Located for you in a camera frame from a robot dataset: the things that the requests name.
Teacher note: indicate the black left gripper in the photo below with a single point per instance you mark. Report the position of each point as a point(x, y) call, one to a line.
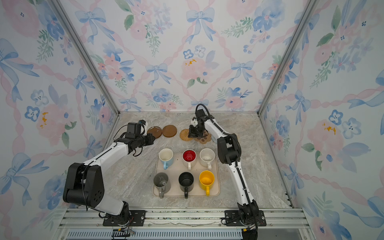
point(151, 139)

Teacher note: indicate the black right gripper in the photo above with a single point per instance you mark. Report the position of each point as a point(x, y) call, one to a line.
point(191, 134)

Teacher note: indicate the cork paw print coaster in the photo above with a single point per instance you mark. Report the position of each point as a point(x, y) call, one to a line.
point(204, 139)

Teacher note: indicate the dark wooden coaster white marks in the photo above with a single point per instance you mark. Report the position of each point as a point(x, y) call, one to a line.
point(155, 131)

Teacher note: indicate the rattan woven round coaster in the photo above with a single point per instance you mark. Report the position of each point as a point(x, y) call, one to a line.
point(184, 135)

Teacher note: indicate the plain brown wooden coaster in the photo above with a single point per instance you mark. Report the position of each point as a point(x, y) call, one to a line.
point(169, 131)

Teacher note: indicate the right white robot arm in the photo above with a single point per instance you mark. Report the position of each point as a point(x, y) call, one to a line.
point(229, 153)

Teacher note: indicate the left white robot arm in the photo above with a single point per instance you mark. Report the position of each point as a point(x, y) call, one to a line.
point(85, 181)

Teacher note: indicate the light blue mug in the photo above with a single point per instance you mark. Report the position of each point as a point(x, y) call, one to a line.
point(166, 156)

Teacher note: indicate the white mug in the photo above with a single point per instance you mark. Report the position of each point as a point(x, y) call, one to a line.
point(207, 157)

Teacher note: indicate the red mug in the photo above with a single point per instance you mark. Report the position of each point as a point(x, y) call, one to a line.
point(189, 159)

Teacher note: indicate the grey mug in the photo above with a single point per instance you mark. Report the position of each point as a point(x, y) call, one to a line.
point(162, 184)

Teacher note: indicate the beige serving tray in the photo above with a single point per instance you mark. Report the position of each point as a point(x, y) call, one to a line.
point(177, 168)

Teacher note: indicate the yellow mug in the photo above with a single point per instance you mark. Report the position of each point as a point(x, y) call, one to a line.
point(206, 181)

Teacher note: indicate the black mug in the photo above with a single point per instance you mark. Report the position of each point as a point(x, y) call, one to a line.
point(186, 182)

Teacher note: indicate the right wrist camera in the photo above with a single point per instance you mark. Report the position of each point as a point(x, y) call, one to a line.
point(194, 122)

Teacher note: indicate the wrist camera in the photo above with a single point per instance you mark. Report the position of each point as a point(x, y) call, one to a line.
point(194, 122)
point(143, 123)

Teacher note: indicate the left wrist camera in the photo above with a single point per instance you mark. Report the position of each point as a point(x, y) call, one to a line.
point(143, 123)

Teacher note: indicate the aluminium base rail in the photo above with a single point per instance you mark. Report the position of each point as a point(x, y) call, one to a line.
point(186, 224)

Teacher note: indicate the aluminium corner frame post left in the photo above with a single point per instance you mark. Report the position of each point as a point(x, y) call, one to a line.
point(64, 19)

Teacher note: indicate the aluminium corner frame post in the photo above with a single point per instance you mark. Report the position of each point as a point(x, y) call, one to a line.
point(64, 19)
point(304, 20)

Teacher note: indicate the aluminium corner frame post right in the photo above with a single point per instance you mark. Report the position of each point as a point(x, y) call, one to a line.
point(304, 20)

